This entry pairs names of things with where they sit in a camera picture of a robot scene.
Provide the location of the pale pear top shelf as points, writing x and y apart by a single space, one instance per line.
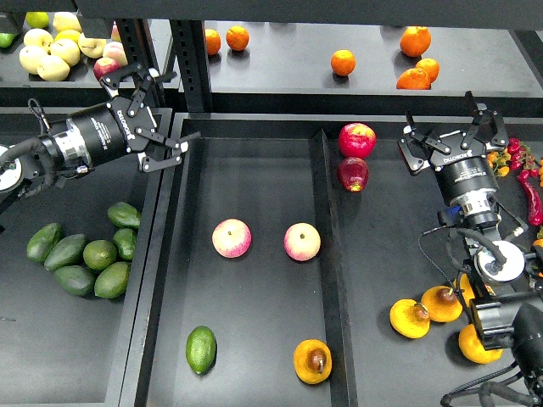
63 21

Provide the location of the black shelf post right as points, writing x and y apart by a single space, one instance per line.
190 49

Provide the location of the red apple upper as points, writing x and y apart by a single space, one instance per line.
357 140

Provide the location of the round green avocado middle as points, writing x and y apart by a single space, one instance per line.
99 254

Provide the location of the green avocado right pile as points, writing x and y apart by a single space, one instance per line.
125 240

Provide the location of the pale yellow pear front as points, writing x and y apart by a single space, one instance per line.
52 68

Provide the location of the yellow lemon on shelf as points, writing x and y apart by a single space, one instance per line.
69 34

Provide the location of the orange shelf middle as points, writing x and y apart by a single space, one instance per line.
343 62

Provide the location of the pale yellow pear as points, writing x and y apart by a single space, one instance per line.
38 37
92 47
30 56
66 49
52 68

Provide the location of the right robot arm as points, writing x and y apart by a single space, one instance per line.
497 284

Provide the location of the pale yellow pear upper left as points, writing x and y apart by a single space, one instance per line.
38 37

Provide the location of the dark avocado far left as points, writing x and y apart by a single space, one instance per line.
43 241

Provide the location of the black shelf post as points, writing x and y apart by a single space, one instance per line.
137 42
190 49

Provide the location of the orange shelf front right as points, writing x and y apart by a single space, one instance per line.
414 79

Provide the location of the pale yellow pear centre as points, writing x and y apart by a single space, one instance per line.
66 49

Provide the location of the dark red apple lower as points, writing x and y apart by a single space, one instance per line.
353 174

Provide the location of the dark avocado top pile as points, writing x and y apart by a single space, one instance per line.
124 215

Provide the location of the orange shelf small right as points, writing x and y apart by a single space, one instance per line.
431 67

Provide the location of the black shelf post left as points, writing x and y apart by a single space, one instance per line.
137 42

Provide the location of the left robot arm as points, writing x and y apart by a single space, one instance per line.
38 163

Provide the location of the peach behind post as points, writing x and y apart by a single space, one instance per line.
115 34

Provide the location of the yellow pear back pile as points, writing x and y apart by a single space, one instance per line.
463 284

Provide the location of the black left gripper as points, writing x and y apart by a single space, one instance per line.
106 132

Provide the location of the red chili pepper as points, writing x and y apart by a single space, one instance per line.
534 204

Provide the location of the orange shelf top right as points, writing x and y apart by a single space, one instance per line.
415 41

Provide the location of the pale yellow pear right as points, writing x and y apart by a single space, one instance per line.
92 47

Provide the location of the pink apple left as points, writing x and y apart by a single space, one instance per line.
231 238

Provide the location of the orange shelf far left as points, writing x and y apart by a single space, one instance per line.
213 41

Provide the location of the red cherry tomato bunch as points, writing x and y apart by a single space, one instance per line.
522 161

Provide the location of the orange tomatoes right edge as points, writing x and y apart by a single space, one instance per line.
540 172

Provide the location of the green lime top shelf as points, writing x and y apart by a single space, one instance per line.
39 20

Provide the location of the red apple on shelf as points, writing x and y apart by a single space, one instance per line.
104 66

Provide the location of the peach on shelf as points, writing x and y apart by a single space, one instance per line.
115 51

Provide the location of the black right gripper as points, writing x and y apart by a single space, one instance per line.
458 161

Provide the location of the orange cherry tomato bunch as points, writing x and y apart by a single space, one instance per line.
499 162

